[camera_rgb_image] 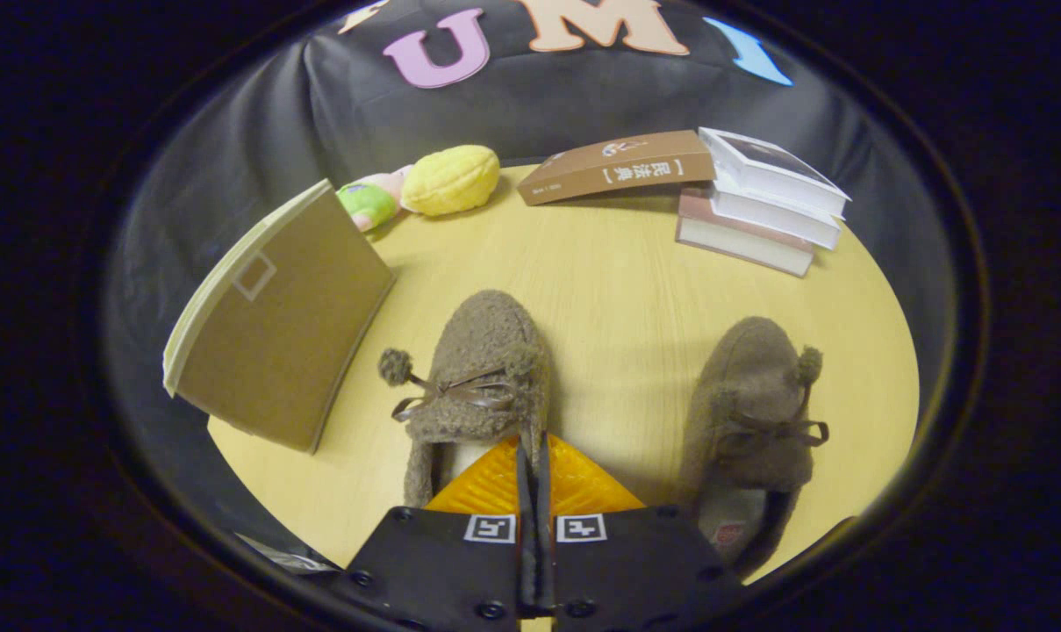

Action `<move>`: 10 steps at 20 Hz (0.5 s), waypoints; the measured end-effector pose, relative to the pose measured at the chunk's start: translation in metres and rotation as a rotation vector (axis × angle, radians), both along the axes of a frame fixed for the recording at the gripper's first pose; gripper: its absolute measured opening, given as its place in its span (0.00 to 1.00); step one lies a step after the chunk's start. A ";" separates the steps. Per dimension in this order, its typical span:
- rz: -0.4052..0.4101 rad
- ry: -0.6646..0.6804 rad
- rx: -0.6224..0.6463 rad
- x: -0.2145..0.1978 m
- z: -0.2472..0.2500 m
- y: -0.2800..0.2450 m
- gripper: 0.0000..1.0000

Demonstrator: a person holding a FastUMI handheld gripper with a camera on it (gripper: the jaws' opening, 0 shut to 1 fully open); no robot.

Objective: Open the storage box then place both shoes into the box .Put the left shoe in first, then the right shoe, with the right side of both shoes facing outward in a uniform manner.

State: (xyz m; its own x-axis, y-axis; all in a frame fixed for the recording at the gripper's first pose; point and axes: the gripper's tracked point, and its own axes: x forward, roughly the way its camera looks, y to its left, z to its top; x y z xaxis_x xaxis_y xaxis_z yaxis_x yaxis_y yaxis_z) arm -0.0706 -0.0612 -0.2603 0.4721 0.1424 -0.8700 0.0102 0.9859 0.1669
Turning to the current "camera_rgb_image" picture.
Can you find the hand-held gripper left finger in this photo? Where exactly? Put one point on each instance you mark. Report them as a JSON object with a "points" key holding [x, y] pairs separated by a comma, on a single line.
{"points": [[523, 570]]}

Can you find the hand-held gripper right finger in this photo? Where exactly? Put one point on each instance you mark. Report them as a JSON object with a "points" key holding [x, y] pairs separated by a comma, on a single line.
{"points": [[549, 570]]}

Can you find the brown fuzzy shoe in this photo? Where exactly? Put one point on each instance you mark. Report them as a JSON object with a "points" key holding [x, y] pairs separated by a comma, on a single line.
{"points": [[482, 351], [754, 386]]}

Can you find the beige fabric storage box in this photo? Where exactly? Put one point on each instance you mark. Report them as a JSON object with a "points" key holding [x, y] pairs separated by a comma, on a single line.
{"points": [[284, 333]]}

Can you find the pinkish brown book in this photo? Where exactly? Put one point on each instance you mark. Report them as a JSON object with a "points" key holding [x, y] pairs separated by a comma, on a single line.
{"points": [[741, 246]]}

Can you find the yellow round plush toy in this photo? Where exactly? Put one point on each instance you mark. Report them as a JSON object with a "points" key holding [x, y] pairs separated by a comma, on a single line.
{"points": [[451, 180]]}

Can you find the pink and green plush toy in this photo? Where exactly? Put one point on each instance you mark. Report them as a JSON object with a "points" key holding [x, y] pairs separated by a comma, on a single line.
{"points": [[368, 204]]}

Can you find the white book with portrait cover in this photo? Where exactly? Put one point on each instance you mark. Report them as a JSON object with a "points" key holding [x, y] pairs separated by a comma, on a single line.
{"points": [[771, 162]]}

